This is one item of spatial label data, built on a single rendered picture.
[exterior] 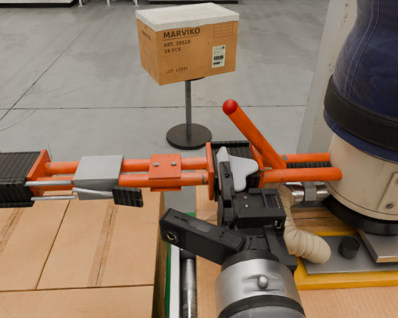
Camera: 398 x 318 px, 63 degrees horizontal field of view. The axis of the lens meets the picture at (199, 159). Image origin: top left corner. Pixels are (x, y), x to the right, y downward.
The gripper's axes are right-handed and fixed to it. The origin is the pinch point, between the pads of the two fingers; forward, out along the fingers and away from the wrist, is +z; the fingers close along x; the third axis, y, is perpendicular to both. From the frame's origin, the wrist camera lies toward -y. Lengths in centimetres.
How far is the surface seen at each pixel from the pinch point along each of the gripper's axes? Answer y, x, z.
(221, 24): 20, -23, 184
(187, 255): -6, -65, 31
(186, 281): -6, -66, 22
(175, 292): -10, -60, 14
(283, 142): 78, -120, 184
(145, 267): -21, -66, 28
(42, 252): -60, -67, 36
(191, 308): -5, -66, 12
